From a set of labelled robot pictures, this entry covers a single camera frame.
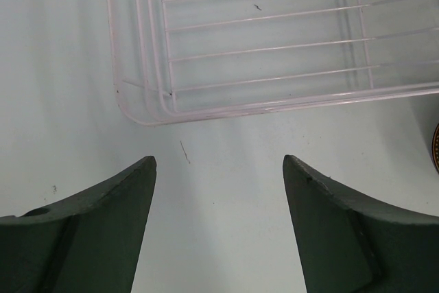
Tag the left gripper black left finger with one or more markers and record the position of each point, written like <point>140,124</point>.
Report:
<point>88,242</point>

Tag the clear plastic dish rack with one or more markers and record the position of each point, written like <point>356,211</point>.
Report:
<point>176,61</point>

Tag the red black mug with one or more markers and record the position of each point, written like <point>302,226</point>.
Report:
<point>435,148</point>

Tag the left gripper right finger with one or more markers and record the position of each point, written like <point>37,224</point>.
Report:
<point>350,242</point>

